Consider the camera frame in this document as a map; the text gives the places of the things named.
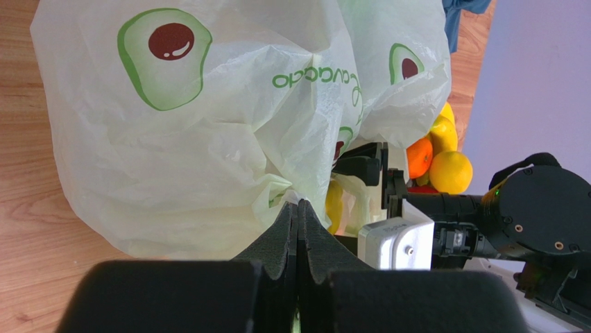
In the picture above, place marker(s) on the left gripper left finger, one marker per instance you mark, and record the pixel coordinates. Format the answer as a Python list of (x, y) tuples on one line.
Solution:
[(252, 292)]

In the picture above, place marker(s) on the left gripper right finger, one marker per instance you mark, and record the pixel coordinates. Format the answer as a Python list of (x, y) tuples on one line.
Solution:
[(339, 293)]

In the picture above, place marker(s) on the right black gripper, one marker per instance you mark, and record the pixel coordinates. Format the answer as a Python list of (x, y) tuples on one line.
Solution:
[(456, 237)]

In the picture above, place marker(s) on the orange fake tangerine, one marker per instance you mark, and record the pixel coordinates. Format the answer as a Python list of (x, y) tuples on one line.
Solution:
[(419, 156)]

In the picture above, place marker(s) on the yellow fake lemon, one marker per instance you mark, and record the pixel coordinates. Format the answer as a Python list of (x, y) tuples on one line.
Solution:
[(451, 172)]

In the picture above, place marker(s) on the translucent yellow plastic bag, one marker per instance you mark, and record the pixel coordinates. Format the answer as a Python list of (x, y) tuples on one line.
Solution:
[(180, 127)]

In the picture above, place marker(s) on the pink dragon fruit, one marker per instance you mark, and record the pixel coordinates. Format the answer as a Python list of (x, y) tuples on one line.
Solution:
[(425, 189)]

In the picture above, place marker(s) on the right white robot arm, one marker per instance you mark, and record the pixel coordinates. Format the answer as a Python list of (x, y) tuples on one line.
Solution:
[(534, 211)]

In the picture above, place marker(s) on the yellow fake pepper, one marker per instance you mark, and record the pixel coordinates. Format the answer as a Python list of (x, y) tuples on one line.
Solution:
[(334, 206)]

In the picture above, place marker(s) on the blue cloth shirt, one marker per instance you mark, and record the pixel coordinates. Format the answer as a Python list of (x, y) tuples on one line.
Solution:
[(453, 10)]

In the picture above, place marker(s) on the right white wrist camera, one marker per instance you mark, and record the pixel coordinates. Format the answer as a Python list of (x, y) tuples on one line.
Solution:
[(403, 242)]

